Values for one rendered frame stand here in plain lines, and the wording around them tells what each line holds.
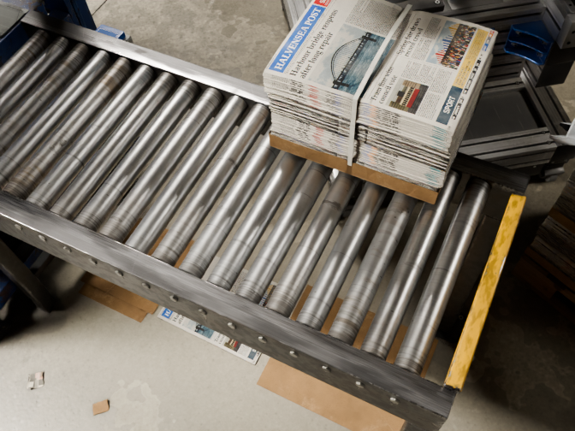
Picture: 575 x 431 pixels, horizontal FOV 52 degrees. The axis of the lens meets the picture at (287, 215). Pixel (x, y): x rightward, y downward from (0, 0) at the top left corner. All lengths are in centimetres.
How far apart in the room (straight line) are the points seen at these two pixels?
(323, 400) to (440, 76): 110
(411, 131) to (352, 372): 44
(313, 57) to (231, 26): 172
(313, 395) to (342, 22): 113
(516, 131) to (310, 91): 121
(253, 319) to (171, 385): 87
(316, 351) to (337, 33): 61
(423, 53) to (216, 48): 168
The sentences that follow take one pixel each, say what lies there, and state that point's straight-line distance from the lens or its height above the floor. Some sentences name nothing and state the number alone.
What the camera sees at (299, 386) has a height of 0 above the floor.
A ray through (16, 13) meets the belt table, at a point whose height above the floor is 80.
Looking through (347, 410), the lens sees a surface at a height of 0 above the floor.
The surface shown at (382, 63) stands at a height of 103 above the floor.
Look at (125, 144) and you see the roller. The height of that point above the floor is 79.
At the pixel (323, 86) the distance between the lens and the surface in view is 111.
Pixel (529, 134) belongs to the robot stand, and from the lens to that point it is 221.
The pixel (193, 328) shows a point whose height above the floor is 1.
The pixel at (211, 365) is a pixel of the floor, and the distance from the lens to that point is 195.
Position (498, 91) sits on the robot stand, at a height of 23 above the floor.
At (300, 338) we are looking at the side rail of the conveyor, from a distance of 110.
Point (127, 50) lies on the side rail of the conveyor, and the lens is 160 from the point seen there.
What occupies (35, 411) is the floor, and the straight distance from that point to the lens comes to 207.
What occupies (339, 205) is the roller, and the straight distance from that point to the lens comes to 123.
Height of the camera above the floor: 183
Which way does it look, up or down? 58 degrees down
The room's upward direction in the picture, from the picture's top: 5 degrees counter-clockwise
